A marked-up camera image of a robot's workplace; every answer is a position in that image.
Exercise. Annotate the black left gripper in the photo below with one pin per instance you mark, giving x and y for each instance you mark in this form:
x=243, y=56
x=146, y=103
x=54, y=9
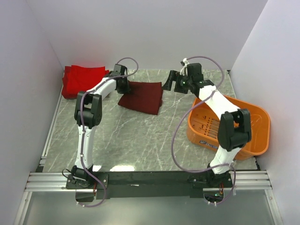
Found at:
x=126, y=90

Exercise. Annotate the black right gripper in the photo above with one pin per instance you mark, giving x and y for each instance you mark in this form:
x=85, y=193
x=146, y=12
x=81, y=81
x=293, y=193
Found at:
x=173, y=76

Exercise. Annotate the dark red t shirt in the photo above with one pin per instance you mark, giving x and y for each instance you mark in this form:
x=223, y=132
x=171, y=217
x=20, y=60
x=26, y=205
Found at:
x=144, y=97

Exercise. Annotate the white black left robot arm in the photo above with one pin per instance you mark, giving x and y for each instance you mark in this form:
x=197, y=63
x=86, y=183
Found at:
x=88, y=115

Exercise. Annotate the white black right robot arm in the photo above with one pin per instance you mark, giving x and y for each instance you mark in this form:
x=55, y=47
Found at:
x=234, y=130

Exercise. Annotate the bright red folded shirt stack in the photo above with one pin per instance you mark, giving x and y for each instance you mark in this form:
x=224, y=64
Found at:
x=77, y=78

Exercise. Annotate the orange plastic bin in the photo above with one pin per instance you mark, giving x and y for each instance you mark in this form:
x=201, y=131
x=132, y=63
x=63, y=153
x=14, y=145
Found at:
x=202, y=129

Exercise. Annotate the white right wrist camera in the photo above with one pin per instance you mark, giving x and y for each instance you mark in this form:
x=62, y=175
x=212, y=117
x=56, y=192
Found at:
x=184, y=64

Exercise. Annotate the aluminium rail frame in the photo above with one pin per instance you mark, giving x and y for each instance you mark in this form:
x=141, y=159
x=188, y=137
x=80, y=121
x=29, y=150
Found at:
x=249, y=201

